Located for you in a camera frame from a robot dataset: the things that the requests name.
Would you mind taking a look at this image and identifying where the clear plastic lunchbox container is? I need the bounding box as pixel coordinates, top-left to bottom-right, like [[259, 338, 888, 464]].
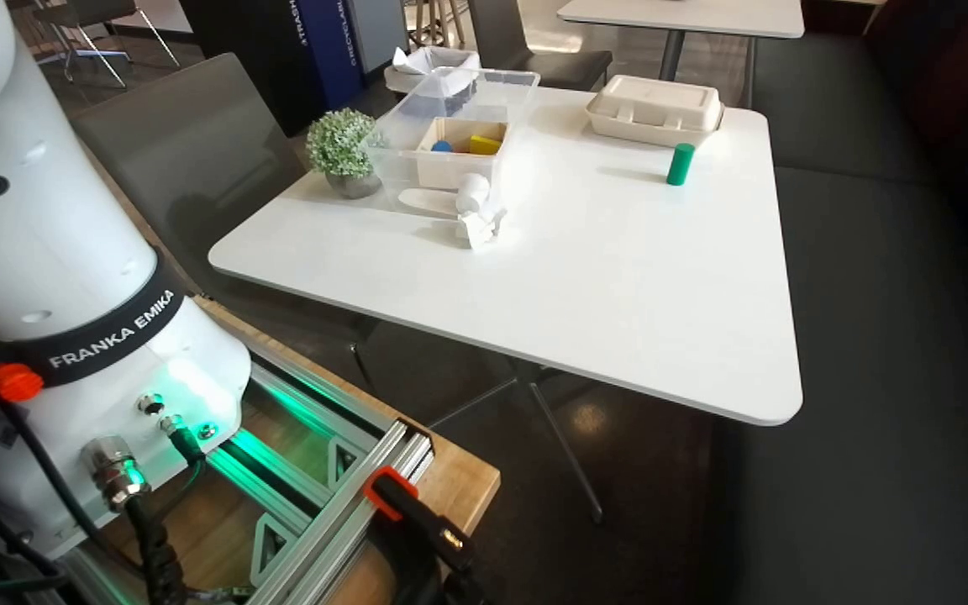
[[365, 65, 545, 192]]

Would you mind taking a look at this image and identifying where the green artificial ball plant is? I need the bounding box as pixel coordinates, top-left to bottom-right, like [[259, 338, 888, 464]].
[[303, 105, 386, 201]]

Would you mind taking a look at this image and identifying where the metal frame chair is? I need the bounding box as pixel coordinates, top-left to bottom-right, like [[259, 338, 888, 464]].
[[26, 0, 184, 92]]

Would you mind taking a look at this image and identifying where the small wooden box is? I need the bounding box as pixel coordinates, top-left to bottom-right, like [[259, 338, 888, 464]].
[[415, 114, 510, 192]]

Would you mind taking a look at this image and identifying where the wooden mounting board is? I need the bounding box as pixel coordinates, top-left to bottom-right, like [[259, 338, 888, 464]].
[[92, 292, 504, 605]]

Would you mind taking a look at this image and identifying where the thick black base cable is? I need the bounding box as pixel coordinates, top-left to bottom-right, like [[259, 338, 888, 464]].
[[85, 433, 191, 605]]

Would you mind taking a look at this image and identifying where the aluminium profile frame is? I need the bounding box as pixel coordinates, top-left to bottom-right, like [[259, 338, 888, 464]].
[[195, 365, 444, 605]]

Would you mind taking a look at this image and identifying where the yellow block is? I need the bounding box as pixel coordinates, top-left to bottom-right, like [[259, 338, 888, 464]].
[[464, 129, 507, 157]]

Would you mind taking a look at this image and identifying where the small green cylinder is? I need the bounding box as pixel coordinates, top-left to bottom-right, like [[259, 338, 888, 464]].
[[667, 143, 699, 190]]

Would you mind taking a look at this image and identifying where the black sofa bench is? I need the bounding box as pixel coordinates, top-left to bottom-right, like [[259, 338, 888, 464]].
[[715, 0, 968, 605]]

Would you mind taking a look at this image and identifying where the white square side table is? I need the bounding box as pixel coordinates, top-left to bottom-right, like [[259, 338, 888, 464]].
[[556, 0, 810, 84]]

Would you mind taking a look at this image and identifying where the red black clamp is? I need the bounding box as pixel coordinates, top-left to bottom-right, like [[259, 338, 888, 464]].
[[359, 460, 494, 605]]

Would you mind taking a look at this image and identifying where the black cabinet with blue panel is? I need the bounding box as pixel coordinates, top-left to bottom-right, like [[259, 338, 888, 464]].
[[180, 0, 383, 139]]

